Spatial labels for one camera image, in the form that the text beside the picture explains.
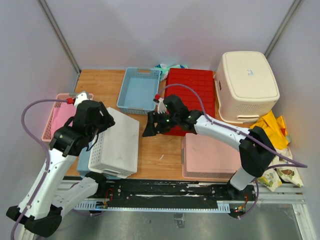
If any yellow patterned cloth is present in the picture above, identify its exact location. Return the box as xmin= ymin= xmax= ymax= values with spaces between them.
xmin=250 ymin=111 xmax=304 ymax=192

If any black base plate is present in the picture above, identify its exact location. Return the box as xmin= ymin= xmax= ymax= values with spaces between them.
xmin=90 ymin=179 xmax=256 ymax=210

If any pink basket with cloths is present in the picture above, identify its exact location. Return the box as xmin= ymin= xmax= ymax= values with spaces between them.
xmin=41 ymin=102 xmax=76 ymax=143

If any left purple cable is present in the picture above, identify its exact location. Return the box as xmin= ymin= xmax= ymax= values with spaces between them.
xmin=10 ymin=97 xmax=76 ymax=240

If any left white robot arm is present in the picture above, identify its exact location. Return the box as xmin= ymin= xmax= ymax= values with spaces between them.
xmin=6 ymin=99 xmax=115 ymax=239

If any pink perforated basket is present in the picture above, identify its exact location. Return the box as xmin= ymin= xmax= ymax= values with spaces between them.
xmin=181 ymin=133 xmax=241 ymax=180

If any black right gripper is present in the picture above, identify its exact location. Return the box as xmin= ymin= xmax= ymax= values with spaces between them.
xmin=142 ymin=110 xmax=179 ymax=138

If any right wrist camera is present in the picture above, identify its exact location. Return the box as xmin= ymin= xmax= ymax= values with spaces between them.
xmin=153 ymin=94 xmax=167 ymax=114

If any white perforated basket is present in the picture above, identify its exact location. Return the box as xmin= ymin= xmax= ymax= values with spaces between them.
xmin=88 ymin=107 xmax=140 ymax=179

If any red plastic tray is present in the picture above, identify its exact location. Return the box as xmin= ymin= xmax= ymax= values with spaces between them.
xmin=162 ymin=67 xmax=217 ymax=137

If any pink folded cloth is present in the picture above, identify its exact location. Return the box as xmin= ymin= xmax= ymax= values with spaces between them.
xmin=50 ymin=102 xmax=76 ymax=137

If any blue perforated basket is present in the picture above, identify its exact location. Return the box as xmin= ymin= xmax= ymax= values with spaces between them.
xmin=76 ymin=149 xmax=90 ymax=178
xmin=116 ymin=67 xmax=161 ymax=115

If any green white wipes packet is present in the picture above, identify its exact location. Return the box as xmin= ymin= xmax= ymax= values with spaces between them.
xmin=154 ymin=63 xmax=189 ymax=82

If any large cream perforated container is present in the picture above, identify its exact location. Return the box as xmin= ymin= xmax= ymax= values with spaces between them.
xmin=214 ymin=51 xmax=280 ymax=124

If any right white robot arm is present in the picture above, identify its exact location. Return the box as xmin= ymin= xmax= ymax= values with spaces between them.
xmin=142 ymin=94 xmax=277 ymax=200

